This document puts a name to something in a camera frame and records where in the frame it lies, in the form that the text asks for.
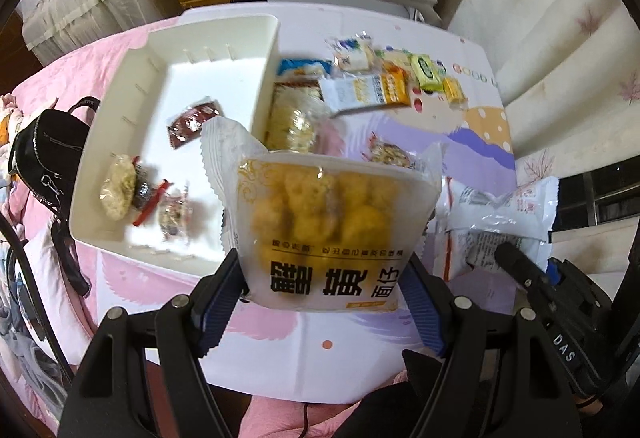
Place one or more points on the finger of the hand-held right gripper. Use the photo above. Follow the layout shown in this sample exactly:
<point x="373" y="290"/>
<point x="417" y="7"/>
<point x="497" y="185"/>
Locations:
<point x="517" y="263"/>
<point x="552" y="269"/>

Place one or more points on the clear yellow puff packet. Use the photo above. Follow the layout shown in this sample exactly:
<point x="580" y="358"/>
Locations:
<point x="117" y="188"/>
<point x="295" y="118"/>

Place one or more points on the white plastic storage box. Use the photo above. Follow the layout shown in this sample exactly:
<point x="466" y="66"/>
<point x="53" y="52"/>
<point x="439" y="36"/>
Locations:
<point x="200" y="83"/>

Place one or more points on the yellow pastry ball packet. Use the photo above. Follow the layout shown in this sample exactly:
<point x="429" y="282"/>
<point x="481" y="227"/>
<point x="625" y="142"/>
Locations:
<point x="310" y="208"/>

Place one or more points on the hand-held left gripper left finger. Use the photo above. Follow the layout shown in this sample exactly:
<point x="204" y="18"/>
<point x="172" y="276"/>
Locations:
<point x="220" y="303"/>

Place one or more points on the small yellow snack packet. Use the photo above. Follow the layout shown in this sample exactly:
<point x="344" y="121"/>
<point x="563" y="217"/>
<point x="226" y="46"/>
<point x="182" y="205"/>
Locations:
<point x="453" y="89"/>

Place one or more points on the green snack packet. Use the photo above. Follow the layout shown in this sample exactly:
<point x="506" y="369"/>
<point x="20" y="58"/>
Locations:
<point x="427" y="68"/>

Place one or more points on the black handbag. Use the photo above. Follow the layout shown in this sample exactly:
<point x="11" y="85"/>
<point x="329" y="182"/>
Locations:
<point x="45" y="153"/>

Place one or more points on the blue white snack packet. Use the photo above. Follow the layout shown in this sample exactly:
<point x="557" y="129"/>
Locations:
<point x="300" y="67"/>

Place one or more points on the cartoon printed tablecloth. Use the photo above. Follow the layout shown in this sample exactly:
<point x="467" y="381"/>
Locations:
<point x="350" y="333"/>

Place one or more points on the person's dark clothing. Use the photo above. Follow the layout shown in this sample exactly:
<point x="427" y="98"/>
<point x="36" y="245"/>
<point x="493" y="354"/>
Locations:
<point x="380" y="413"/>

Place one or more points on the white blue bun packet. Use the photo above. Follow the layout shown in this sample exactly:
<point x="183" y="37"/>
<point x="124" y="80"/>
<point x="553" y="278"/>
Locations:
<point x="352" y="52"/>

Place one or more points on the dark packet with red ends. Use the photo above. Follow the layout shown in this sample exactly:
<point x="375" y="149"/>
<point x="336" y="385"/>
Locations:
<point x="145" y="195"/>

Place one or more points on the cream floral curtain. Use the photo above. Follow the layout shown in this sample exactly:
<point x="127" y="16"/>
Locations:
<point x="550" y="18"/>

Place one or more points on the dark red snack packet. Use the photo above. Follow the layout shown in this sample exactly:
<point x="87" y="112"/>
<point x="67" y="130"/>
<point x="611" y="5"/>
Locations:
<point x="192" y="123"/>

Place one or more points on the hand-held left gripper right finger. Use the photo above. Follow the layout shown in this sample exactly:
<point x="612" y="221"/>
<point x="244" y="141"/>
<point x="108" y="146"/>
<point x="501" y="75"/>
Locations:
<point x="425" y="313"/>

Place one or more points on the white orange snack packet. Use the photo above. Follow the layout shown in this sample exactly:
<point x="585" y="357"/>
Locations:
<point x="360" y="91"/>

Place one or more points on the silver white snack packet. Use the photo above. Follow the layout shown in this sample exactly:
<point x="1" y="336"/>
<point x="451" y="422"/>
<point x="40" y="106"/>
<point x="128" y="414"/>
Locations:
<point x="500" y="213"/>

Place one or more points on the clear mixed nut packet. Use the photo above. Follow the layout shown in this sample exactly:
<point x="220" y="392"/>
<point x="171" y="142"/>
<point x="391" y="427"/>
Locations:
<point x="172" y="213"/>

